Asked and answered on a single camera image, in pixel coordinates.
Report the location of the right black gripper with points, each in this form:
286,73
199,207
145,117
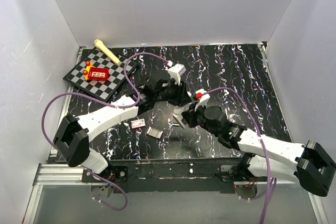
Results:
189,116

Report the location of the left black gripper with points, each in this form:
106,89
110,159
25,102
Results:
182,97

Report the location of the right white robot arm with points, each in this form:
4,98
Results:
307,164

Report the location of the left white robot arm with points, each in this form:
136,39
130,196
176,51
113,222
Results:
73,137

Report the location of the open staple box tray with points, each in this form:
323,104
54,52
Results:
155,133

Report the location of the red white staple box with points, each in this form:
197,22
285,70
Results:
138,123

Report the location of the black white chessboard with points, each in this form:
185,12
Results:
101,90

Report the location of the red yellow toy bus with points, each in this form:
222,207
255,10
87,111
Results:
95,73

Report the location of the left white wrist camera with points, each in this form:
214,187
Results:
176,72

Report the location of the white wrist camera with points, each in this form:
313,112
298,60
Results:
176,72
202,99

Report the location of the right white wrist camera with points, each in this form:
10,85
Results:
202,99

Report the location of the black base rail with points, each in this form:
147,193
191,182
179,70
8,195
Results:
170,175

